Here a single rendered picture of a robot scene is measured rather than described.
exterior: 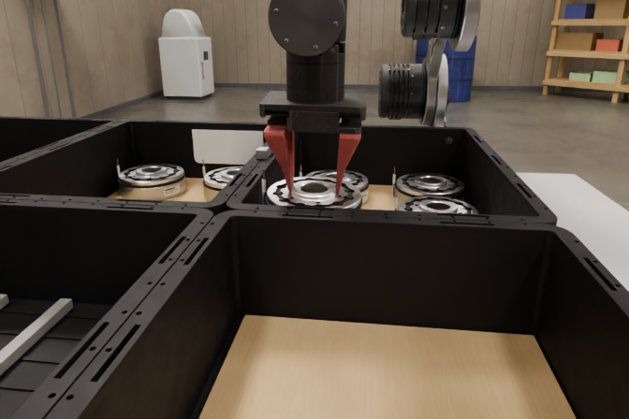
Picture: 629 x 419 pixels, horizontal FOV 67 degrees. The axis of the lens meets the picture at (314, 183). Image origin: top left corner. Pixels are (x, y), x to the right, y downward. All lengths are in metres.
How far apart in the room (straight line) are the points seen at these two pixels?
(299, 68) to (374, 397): 0.28
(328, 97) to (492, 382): 0.28
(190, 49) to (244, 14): 1.78
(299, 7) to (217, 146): 0.50
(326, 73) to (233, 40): 8.52
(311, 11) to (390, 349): 0.28
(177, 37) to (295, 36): 7.19
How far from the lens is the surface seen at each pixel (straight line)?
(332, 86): 0.45
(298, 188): 0.50
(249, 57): 8.90
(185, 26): 7.49
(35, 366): 0.47
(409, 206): 0.65
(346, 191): 0.52
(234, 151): 0.83
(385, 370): 0.41
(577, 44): 8.63
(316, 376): 0.40
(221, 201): 0.46
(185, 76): 7.52
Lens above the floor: 1.09
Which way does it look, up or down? 18 degrees down
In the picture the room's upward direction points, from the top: straight up
